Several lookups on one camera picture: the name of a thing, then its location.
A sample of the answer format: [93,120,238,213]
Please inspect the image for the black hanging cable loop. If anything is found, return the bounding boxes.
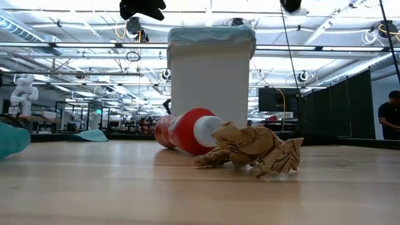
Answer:
[125,51,141,63]

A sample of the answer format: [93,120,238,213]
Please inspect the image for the red chip can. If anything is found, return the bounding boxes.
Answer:
[154,107,223,156]

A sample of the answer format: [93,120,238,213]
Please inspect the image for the large brown paper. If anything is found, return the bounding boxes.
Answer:
[193,121,304,178]

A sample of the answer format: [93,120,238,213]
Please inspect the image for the yellow hanging cable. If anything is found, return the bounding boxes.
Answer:
[276,88,287,132]

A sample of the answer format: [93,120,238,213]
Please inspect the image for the large teal trash bag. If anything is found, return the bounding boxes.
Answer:
[0,122,31,160]

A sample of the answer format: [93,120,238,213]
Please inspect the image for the thin black hanging cable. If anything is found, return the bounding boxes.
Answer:
[279,11,303,95]
[378,0,400,84]

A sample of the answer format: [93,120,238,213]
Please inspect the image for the black partition wall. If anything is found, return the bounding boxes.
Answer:
[299,67,376,140]

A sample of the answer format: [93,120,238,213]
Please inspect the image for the black monitor screen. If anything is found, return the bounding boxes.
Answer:
[258,87,301,113]

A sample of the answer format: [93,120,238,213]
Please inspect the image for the black metal table frame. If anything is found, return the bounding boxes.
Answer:
[30,133,400,150]

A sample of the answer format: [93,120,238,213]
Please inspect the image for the light blue trash bag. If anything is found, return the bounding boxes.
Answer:
[167,25,257,68]

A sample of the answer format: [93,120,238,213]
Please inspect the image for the small folded teal bag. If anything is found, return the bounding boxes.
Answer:
[74,129,109,143]

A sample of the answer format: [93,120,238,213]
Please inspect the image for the white plastic trash bin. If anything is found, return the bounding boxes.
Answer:
[170,42,253,129]

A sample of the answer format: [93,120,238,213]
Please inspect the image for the black framed workcell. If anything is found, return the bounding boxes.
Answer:
[55,100,110,132]

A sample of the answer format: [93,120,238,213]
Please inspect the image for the person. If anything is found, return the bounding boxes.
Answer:
[377,90,400,141]

